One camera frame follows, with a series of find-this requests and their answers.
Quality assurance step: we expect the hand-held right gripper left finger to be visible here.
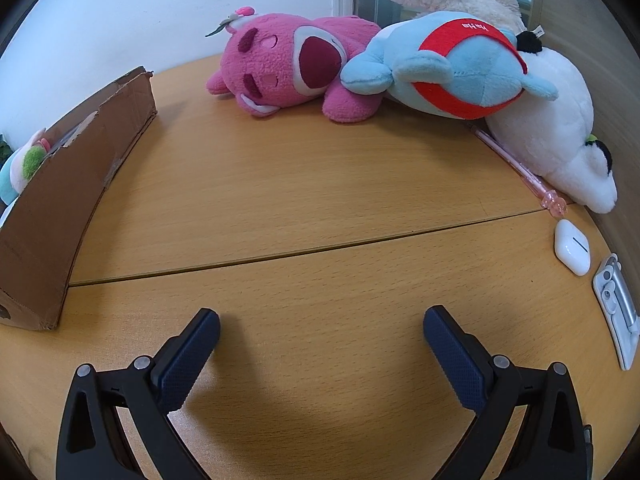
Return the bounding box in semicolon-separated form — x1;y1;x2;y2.
55;308;222;480

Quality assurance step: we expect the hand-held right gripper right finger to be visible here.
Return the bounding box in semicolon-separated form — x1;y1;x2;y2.
423;305;593;480

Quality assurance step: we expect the white and grey phone stand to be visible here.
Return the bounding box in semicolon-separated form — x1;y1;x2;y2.
592;254;640;372

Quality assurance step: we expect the brown cardboard box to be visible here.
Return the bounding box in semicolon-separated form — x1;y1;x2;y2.
0;66;158;332

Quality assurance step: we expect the wooden desktop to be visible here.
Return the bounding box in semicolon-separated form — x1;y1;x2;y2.
0;52;640;480

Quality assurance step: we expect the white earbuds case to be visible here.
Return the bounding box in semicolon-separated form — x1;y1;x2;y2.
553;218;592;277

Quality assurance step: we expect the pink pen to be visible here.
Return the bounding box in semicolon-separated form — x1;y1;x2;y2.
467;122;568;220

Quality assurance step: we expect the white plush toy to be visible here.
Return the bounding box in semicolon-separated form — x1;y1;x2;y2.
482;30;621;216

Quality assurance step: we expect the pink pig plush toy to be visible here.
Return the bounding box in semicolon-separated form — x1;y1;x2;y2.
0;127;51;206

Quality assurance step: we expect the blue and red plush toy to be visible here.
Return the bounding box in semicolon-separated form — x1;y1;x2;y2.
340;10;560;121

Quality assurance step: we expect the pink bear plush toy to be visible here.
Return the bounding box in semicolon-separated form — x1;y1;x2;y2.
205;6;383;125

